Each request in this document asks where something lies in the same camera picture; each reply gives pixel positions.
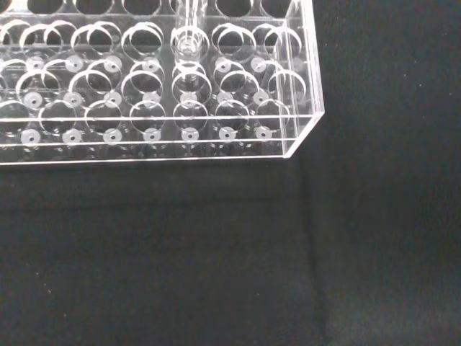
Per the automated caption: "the clear acrylic test tube rack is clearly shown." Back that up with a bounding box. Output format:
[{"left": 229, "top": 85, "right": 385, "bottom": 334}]
[{"left": 0, "top": 0, "right": 327, "bottom": 167}]

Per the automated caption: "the black scalloped-edge cloth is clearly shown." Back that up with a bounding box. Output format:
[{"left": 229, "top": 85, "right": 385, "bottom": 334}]
[{"left": 0, "top": 0, "right": 461, "bottom": 346}]

